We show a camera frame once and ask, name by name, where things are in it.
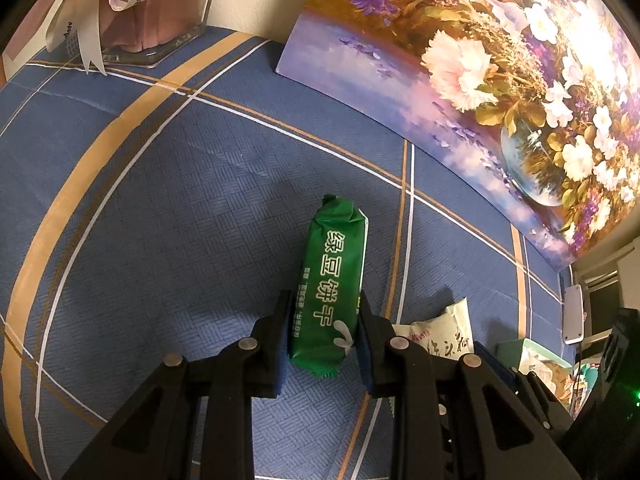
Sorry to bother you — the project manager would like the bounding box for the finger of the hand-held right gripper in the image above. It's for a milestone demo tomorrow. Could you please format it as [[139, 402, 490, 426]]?
[[472, 341, 573, 456]]

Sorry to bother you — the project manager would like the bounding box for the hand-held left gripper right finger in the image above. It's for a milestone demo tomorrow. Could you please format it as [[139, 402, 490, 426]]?
[[357, 291, 583, 480]]

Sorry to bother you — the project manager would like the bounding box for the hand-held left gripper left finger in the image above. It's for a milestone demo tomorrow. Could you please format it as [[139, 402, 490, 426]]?
[[60, 290, 293, 480]]

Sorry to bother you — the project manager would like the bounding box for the white tray with teal rim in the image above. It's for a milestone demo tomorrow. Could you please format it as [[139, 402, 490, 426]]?
[[495, 337, 576, 411]]

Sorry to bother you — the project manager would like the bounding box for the pale green snack packet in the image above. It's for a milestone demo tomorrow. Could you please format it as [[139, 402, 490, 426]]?
[[391, 297, 476, 361]]

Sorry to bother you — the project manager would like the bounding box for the white device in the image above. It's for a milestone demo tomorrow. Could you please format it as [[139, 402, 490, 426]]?
[[561, 284, 586, 345]]

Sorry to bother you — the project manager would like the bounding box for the white furniture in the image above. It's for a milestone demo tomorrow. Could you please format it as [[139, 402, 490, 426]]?
[[575, 242, 640, 311]]

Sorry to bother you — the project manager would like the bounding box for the flower painting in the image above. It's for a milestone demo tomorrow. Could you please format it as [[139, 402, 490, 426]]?
[[275, 0, 640, 267]]

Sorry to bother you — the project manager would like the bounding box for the pink flower bouquet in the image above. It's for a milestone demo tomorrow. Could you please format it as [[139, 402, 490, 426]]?
[[0, 0, 226, 76]]

